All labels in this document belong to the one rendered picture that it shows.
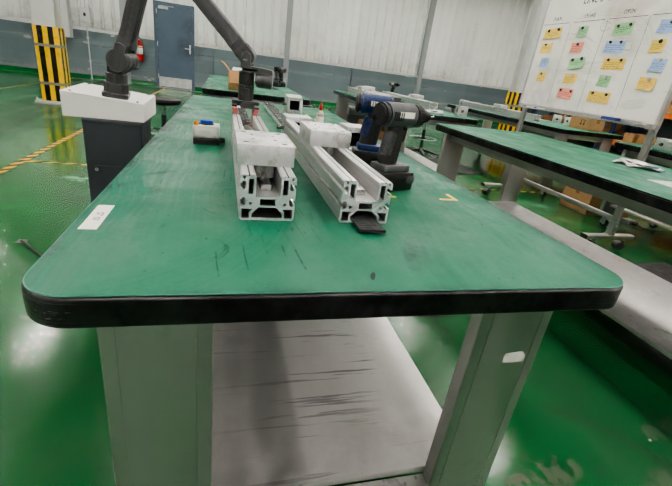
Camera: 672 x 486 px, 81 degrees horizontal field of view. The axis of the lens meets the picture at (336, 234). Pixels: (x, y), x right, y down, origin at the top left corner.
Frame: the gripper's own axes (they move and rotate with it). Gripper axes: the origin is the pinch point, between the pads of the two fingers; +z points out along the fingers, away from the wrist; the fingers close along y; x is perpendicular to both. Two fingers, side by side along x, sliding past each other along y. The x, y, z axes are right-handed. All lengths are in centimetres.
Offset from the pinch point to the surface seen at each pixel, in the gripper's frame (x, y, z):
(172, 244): -106, -18, 0
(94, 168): 1, -54, 22
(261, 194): -94, -4, -4
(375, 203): -96, 18, -4
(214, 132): -30.9, -11.6, -2.0
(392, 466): -110, 29, 56
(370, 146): -47, 35, -5
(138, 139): 0.7, -38.4, 9.5
